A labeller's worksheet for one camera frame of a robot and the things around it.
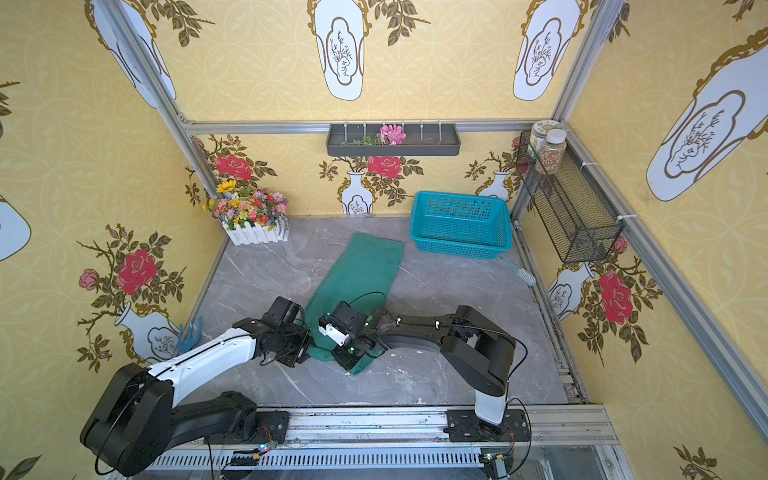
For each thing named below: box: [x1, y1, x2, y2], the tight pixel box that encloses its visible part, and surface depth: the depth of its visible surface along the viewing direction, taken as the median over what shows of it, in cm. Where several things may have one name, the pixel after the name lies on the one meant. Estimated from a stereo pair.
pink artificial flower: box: [376, 124, 407, 146], surface depth 90 cm
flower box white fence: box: [202, 188, 290, 245], surface depth 105 cm
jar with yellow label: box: [528, 119, 565, 158], surface depth 87 cm
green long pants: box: [304, 233, 403, 362], surface depth 106 cm
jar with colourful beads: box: [535, 128, 567, 175], surface depth 82 cm
